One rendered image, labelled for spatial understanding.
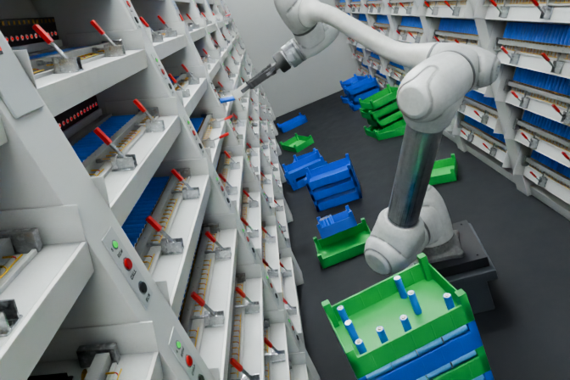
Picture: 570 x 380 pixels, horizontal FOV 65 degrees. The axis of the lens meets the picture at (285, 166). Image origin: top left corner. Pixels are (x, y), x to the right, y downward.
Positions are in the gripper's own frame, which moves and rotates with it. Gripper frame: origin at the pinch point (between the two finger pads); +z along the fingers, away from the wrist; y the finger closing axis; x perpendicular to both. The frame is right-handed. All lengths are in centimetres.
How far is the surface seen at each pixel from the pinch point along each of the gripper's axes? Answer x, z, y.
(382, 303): 59, -7, 67
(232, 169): 24.4, 23.5, -7.6
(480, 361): 75, -20, 83
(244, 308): 43, 27, 60
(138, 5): -48, 16, -24
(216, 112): 3.8, 18.2, -24.5
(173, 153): -1.9, 18.9, 45.4
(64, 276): -8, 9, 123
